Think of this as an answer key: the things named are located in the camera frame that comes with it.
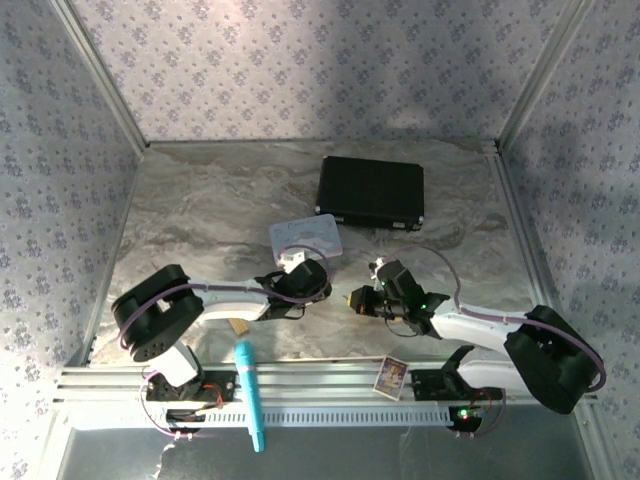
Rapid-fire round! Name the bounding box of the white plastic card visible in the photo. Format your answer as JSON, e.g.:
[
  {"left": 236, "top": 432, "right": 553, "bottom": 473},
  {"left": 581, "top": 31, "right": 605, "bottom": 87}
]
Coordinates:
[{"left": 268, "top": 213, "right": 345, "bottom": 269}]

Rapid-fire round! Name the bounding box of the small picture card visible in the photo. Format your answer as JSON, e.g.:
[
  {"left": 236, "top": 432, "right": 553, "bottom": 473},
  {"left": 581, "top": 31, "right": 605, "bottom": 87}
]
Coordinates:
[{"left": 374, "top": 354, "right": 411, "bottom": 401}]

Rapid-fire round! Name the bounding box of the teal marker pen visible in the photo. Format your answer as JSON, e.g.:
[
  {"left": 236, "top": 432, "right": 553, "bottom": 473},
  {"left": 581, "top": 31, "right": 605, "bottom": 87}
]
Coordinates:
[{"left": 233, "top": 341, "right": 268, "bottom": 454}]

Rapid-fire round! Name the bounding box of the black hard case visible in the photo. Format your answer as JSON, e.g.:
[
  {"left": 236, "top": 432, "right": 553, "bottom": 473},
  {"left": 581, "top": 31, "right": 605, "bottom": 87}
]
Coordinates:
[{"left": 314, "top": 155, "right": 426, "bottom": 234}]

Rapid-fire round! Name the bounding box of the right black controller board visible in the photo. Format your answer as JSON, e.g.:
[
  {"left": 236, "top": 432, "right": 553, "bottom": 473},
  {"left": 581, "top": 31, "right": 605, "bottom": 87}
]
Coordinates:
[{"left": 448, "top": 404, "right": 484, "bottom": 434}]

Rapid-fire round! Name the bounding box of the black controller board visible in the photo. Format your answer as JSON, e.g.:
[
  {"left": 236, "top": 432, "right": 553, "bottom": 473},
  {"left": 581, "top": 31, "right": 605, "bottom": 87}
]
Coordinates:
[
  {"left": 448, "top": 404, "right": 484, "bottom": 434},
  {"left": 164, "top": 407, "right": 207, "bottom": 434}
]

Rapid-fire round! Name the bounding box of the left black controller board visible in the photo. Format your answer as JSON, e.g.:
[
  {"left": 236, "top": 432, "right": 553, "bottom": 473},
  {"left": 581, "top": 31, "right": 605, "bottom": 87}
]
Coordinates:
[{"left": 164, "top": 407, "right": 207, "bottom": 434}]

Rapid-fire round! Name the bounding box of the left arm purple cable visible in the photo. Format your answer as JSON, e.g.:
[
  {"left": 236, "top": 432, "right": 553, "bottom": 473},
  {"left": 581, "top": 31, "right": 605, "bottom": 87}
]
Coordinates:
[{"left": 117, "top": 243, "right": 334, "bottom": 441}]

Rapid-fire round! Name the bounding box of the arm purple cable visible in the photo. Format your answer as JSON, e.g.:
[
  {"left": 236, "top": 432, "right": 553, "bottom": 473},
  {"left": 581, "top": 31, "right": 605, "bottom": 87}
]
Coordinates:
[
  {"left": 378, "top": 244, "right": 609, "bottom": 441},
  {"left": 117, "top": 243, "right": 334, "bottom": 441}
]

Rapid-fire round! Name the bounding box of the aluminium front rail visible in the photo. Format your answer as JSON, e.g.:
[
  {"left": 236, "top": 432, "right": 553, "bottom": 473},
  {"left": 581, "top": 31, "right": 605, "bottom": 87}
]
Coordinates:
[{"left": 52, "top": 357, "right": 599, "bottom": 407}]

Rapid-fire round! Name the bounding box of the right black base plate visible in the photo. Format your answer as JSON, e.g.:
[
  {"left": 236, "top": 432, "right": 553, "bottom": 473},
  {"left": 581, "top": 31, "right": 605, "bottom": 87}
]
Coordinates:
[{"left": 409, "top": 369, "right": 504, "bottom": 402}]

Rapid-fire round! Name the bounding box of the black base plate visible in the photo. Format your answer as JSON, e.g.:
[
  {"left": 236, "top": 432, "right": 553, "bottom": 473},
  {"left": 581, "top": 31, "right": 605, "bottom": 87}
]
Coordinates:
[
  {"left": 144, "top": 372, "right": 239, "bottom": 404},
  {"left": 409, "top": 369, "right": 504, "bottom": 402}
]

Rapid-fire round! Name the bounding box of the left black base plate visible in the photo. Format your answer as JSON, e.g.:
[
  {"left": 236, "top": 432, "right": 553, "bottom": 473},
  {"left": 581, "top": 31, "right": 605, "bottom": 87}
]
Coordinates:
[{"left": 144, "top": 372, "right": 239, "bottom": 404}]

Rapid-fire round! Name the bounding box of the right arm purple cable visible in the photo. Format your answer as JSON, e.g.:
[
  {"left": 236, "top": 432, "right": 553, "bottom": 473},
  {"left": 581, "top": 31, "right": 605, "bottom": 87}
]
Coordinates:
[{"left": 378, "top": 244, "right": 609, "bottom": 441}]

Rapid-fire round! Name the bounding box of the white slotted cable duct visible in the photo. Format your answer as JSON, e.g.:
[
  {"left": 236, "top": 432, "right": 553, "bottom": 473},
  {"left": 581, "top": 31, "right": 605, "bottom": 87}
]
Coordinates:
[{"left": 144, "top": 407, "right": 481, "bottom": 430}]

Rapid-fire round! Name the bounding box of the right aluminium side rail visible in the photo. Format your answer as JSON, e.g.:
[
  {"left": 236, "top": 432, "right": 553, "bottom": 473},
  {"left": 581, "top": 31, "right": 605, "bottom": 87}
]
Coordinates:
[{"left": 483, "top": 142, "right": 566, "bottom": 321}]

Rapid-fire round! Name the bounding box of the aluminium side rail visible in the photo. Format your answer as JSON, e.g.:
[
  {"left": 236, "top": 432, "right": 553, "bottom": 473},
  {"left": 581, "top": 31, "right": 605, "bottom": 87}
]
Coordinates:
[
  {"left": 74, "top": 144, "right": 147, "bottom": 366},
  {"left": 483, "top": 142, "right": 566, "bottom": 321}
]

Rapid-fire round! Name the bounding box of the left aluminium side rail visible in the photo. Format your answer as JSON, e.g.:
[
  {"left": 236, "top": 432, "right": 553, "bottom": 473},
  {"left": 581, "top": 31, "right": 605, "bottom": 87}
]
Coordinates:
[{"left": 74, "top": 144, "right": 147, "bottom": 366}]

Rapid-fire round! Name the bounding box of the right aluminium corner post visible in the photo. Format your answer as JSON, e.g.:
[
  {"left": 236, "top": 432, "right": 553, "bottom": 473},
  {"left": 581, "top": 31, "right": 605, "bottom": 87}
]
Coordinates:
[{"left": 494, "top": 0, "right": 596, "bottom": 151}]

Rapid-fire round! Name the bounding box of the aluminium corner post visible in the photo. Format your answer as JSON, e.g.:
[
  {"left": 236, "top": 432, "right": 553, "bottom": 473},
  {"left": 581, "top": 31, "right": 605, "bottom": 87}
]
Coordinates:
[
  {"left": 49, "top": 0, "right": 151, "bottom": 149},
  {"left": 494, "top": 0, "right": 596, "bottom": 151}
]

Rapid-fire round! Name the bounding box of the left aluminium corner post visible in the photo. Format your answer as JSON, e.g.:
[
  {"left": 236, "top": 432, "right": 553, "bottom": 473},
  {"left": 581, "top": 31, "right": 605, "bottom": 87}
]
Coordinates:
[{"left": 49, "top": 0, "right": 151, "bottom": 149}]

